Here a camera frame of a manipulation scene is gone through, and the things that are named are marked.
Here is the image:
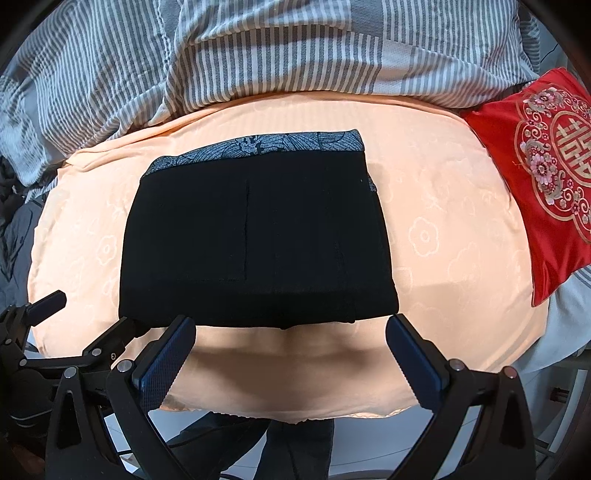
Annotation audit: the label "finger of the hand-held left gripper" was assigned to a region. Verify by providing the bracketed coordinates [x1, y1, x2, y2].
[25, 290, 68, 325]
[81, 316, 155, 365]

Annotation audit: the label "dark grey cloth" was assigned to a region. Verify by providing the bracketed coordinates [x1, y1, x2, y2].
[0, 157, 47, 315]

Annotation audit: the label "white metal frame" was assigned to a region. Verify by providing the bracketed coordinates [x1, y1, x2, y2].
[536, 351, 591, 462]

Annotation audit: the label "peach patterned bed sheet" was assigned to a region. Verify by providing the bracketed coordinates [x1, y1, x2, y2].
[27, 90, 555, 425]

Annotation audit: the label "black pants with blue lining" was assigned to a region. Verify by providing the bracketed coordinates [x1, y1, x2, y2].
[117, 129, 400, 330]

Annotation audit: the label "red embroidered pillow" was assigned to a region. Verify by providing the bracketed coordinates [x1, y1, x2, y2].
[462, 67, 591, 309]

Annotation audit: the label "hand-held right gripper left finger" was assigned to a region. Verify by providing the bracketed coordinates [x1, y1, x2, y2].
[44, 315, 198, 480]

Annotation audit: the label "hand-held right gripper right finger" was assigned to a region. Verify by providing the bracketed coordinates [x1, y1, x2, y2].
[379, 314, 539, 480]

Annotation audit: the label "grey striped quilt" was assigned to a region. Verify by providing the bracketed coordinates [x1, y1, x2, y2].
[0, 0, 543, 199]

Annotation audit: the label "person's legs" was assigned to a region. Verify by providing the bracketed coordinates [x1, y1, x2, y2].
[166, 411, 335, 480]

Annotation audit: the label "light blue bed sheet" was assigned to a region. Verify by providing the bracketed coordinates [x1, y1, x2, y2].
[512, 263, 591, 384]

